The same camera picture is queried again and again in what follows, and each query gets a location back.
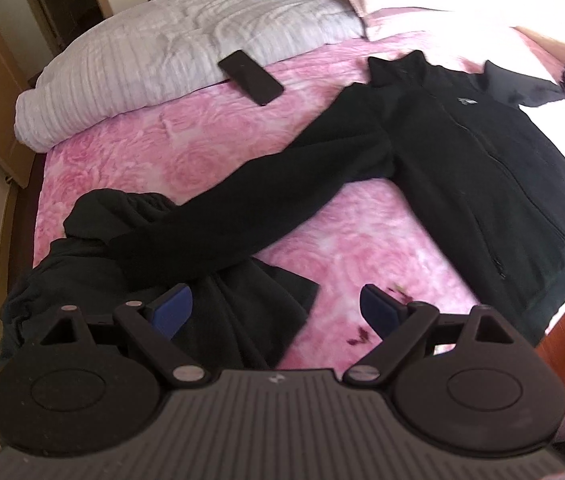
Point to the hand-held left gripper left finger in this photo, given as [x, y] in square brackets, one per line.
[173, 308]

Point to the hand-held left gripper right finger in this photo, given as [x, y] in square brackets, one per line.
[378, 311]

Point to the black fleece zip jacket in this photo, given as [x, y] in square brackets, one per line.
[467, 160]

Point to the dark crumpled garment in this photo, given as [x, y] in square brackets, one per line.
[87, 260]

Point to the pink rose-print bed sheet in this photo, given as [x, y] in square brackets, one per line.
[202, 140]

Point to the black smartphone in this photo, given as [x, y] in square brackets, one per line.
[251, 77]

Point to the white folded quilt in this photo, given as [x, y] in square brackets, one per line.
[162, 55]

